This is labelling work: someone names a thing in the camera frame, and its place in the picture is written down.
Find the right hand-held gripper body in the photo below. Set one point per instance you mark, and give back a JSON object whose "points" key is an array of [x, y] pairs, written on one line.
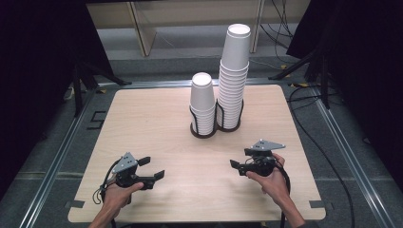
{"points": [[264, 145]]}

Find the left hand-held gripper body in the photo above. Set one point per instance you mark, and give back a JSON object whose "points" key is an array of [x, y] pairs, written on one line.
{"points": [[125, 164]]}

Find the tall stack of white cups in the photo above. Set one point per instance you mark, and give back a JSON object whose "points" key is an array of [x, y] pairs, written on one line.
{"points": [[234, 79]]}

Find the short stack of white cups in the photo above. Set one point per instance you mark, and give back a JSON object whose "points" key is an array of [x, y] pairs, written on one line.
{"points": [[202, 95]]}

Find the person's left hand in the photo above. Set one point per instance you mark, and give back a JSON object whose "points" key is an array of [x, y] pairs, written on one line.
{"points": [[115, 196]]}

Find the person's right hand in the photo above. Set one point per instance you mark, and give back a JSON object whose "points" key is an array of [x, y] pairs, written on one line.
{"points": [[272, 186]]}

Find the yellow tape piece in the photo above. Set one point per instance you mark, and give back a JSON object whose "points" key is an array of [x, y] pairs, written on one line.
{"points": [[301, 85], [283, 66], [102, 91]]}

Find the black metal stand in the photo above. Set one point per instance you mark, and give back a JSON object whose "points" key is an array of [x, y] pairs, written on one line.
{"points": [[324, 82], [77, 91]]}

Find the black curtain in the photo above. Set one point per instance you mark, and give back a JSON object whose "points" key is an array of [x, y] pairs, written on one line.
{"points": [[31, 79], [364, 79]]}

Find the light wooden shelf unit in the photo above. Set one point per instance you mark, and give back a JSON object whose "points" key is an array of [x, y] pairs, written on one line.
{"points": [[190, 12]]}

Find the metal floor rail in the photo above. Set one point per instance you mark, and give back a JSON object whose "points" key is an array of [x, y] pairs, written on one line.
{"points": [[358, 164], [152, 84], [53, 167]]}

